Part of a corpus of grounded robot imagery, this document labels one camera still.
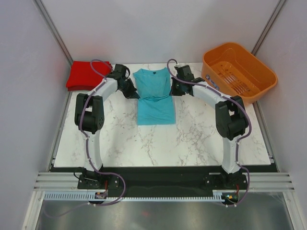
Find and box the turquoise t shirt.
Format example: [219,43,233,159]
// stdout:
[133,68,176,126]

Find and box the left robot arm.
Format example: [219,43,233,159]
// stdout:
[74,59,140,188]

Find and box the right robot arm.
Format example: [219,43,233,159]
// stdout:
[168,65,251,189]

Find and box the dark red folded t shirt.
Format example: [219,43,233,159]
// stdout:
[67,62,113,92]

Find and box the orange plastic tub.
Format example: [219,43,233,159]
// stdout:
[201,42,278,104]

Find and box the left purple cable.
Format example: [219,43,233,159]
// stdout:
[43,58,127,219]

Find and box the purple cable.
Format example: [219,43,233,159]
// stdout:
[166,58,251,208]
[43,58,127,219]

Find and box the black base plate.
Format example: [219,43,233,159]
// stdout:
[77,166,248,197]

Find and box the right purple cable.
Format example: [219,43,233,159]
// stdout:
[166,58,251,208]

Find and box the right aluminium frame post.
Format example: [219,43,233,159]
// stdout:
[251,0,288,56]

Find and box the aluminium frame post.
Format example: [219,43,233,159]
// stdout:
[33,0,73,66]
[251,0,288,56]

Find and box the white slotted cable duct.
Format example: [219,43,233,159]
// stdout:
[44,191,238,202]

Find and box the left aluminium frame post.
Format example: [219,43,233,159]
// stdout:
[33,0,73,66]

